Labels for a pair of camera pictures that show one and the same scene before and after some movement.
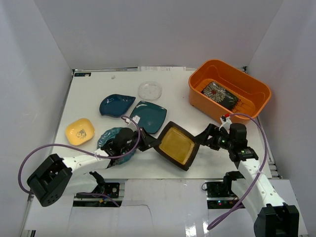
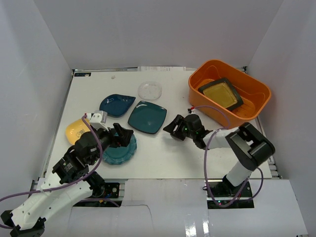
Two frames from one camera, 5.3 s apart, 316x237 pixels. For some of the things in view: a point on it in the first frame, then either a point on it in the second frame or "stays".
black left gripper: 143,139 -> 118,138
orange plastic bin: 220,90 stays
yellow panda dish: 80,132 stays
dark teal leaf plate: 115,105 stays
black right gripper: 211,130 -> 171,128
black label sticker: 82,74 stays
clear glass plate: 150,90 stays
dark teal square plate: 152,117 stays
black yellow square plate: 177,145 -> 222,92
